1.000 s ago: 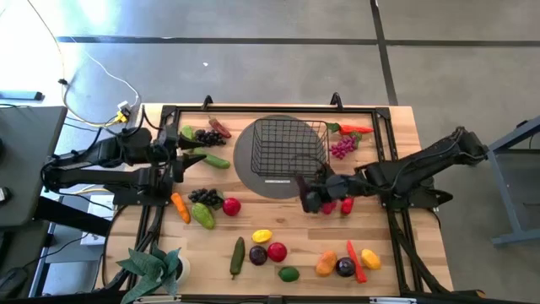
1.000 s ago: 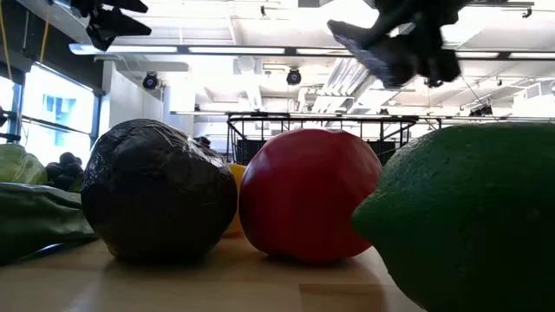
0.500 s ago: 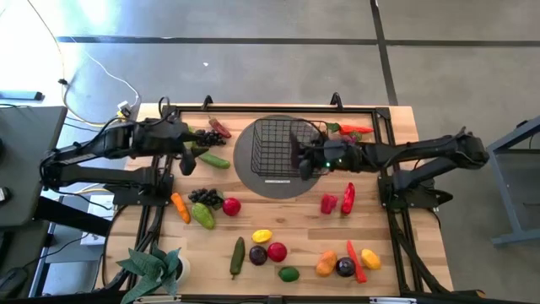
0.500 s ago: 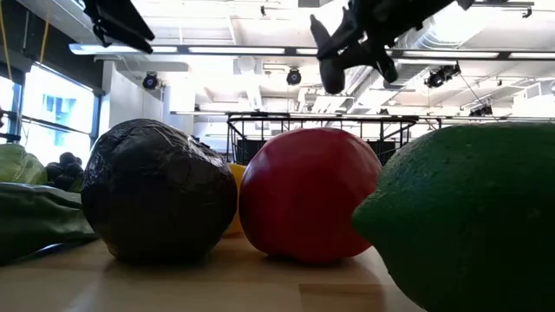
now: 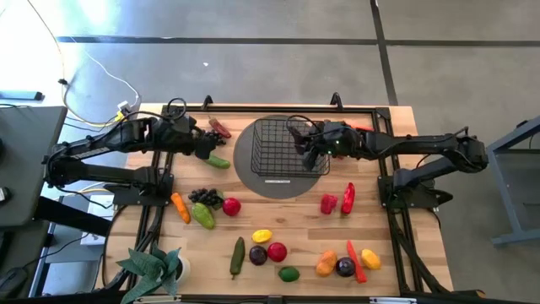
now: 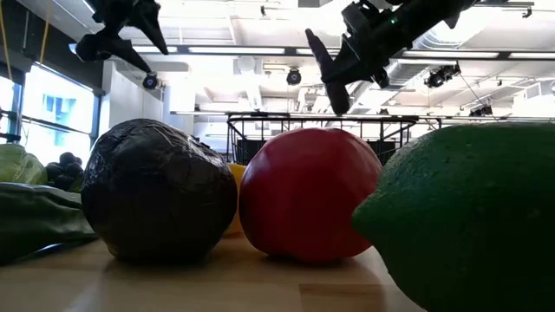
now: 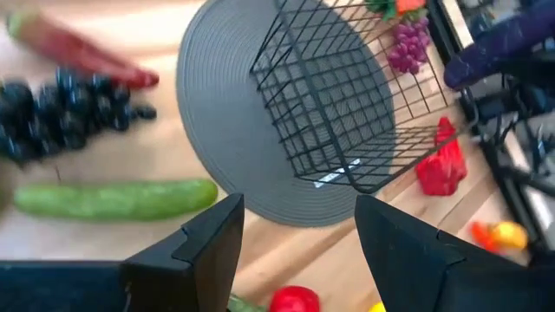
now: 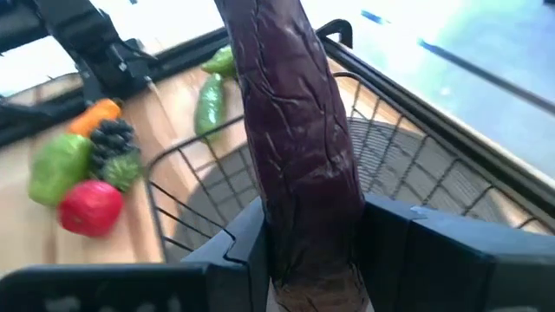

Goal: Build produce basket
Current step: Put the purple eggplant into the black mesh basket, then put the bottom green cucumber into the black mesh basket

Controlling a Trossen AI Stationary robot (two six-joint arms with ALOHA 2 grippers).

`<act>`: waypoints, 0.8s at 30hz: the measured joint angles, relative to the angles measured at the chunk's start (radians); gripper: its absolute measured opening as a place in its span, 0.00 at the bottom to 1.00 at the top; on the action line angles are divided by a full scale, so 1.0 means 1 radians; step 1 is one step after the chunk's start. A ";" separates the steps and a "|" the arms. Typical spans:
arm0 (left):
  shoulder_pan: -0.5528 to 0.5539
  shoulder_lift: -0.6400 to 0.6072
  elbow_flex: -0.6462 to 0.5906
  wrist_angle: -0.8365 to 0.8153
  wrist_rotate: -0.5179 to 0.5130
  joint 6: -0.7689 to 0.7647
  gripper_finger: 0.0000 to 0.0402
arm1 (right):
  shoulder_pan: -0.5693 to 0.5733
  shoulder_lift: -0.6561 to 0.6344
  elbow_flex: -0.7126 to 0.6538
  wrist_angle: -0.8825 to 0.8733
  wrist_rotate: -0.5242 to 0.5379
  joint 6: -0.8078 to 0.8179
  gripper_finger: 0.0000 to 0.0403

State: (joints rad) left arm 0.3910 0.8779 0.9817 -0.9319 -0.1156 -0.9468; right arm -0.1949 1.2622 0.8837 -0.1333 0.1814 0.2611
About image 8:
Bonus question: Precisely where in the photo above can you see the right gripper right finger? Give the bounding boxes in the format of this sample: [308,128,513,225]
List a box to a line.
[358,193,555,312]

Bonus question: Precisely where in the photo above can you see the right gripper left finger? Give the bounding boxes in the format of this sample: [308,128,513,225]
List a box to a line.
[0,197,272,312]

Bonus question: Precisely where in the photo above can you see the red round fake fruit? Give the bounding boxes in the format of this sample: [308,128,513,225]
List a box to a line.
[57,179,125,238]

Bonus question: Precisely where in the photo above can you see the dark grapes with green leaves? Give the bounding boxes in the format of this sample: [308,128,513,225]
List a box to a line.
[88,119,143,192]

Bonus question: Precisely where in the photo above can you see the green cucumber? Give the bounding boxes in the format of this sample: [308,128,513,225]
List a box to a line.
[193,72,227,140]

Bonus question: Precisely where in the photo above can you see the long purple eggplant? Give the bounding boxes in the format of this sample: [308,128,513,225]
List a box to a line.
[213,0,375,312]

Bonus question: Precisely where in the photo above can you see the grey round woven placemat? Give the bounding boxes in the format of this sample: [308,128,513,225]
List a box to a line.
[171,116,543,263]

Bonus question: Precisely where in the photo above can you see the orange carrot on table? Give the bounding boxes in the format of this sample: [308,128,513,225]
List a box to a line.
[68,98,123,138]

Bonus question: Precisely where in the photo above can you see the green long pepper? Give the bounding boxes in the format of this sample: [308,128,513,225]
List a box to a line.
[199,44,238,80]

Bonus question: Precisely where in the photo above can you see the black aluminium table frame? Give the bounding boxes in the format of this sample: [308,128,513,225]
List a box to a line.
[0,16,555,226]

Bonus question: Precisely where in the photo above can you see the black wire basket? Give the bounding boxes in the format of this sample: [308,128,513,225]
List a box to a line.
[145,71,555,263]

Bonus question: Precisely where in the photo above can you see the black clamp bracket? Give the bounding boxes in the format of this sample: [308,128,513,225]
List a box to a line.
[315,18,354,49]

